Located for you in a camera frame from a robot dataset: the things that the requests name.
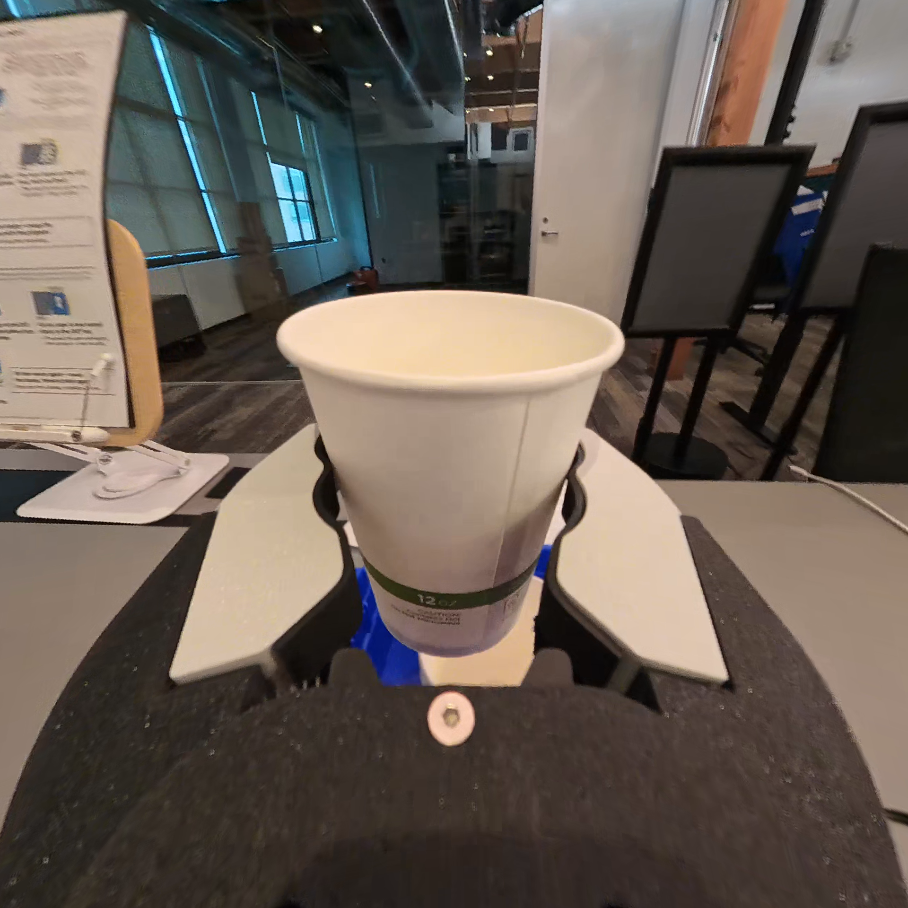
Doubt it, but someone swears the black wheeled case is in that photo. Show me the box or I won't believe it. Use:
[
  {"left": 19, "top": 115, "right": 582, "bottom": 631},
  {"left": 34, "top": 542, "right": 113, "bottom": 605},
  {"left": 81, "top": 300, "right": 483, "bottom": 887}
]
[{"left": 151, "top": 294, "right": 207, "bottom": 350}]

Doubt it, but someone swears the printed instruction sheet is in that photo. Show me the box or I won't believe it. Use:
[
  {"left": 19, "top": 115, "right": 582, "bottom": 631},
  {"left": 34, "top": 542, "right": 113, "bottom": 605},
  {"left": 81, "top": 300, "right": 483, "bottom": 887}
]
[{"left": 0, "top": 10, "right": 136, "bottom": 430}]

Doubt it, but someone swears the white cable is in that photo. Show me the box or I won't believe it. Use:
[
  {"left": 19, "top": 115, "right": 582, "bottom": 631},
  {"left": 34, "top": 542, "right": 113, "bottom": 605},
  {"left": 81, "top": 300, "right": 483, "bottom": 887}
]
[{"left": 789, "top": 464, "right": 908, "bottom": 534}]

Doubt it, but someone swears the blue plastic bin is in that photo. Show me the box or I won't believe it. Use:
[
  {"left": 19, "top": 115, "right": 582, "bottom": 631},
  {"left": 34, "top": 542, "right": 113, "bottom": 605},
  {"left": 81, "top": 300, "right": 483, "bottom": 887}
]
[{"left": 351, "top": 542, "right": 553, "bottom": 688}]

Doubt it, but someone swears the black glass-door cabinet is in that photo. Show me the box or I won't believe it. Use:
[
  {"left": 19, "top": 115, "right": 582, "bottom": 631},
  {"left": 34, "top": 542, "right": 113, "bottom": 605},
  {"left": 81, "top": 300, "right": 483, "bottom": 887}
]
[{"left": 436, "top": 159, "right": 533, "bottom": 286}]

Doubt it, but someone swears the blue jacket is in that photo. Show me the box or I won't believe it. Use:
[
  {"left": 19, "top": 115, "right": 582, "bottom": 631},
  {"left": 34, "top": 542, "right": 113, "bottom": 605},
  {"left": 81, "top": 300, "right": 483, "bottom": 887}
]
[{"left": 772, "top": 184, "right": 829, "bottom": 288}]

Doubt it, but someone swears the stack of cardboard boxes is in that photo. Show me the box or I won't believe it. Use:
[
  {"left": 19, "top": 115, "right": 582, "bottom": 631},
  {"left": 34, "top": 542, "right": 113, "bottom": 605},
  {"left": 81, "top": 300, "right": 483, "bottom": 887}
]
[{"left": 234, "top": 202, "right": 289, "bottom": 314}]

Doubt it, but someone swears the black framed board stand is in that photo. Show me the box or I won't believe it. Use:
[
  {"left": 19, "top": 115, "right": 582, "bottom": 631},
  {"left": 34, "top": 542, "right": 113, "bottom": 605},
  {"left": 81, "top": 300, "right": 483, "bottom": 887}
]
[
  {"left": 620, "top": 145, "right": 817, "bottom": 462},
  {"left": 724, "top": 103, "right": 908, "bottom": 483}
]

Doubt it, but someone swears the black floor stand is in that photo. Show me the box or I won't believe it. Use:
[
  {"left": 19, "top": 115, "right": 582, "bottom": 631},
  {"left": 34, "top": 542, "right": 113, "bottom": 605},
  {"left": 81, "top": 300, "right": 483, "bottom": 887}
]
[{"left": 642, "top": 431, "right": 729, "bottom": 481}]

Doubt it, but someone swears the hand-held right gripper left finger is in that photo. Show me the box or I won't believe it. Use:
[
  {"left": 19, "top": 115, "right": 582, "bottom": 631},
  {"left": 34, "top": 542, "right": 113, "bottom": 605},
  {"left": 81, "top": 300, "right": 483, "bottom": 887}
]
[{"left": 169, "top": 424, "right": 364, "bottom": 688}]

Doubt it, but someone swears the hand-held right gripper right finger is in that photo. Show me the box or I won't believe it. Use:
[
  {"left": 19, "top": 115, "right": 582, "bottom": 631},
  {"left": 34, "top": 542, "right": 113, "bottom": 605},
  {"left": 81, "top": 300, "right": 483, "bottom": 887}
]
[{"left": 548, "top": 428, "right": 731, "bottom": 690}]

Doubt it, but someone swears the white door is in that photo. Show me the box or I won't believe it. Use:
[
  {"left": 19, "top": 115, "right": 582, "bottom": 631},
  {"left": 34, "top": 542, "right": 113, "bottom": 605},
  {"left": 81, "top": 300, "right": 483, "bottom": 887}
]
[{"left": 528, "top": 0, "right": 688, "bottom": 295}]

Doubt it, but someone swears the black high-back chair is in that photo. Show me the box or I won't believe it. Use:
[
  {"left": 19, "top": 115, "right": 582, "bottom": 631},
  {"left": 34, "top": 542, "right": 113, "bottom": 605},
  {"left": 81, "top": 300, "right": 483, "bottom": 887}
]
[{"left": 812, "top": 244, "right": 908, "bottom": 483}]

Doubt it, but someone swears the large glass window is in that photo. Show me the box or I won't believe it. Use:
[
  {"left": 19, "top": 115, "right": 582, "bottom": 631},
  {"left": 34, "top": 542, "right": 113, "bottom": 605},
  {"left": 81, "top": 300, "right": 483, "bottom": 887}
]
[{"left": 106, "top": 28, "right": 336, "bottom": 258}]

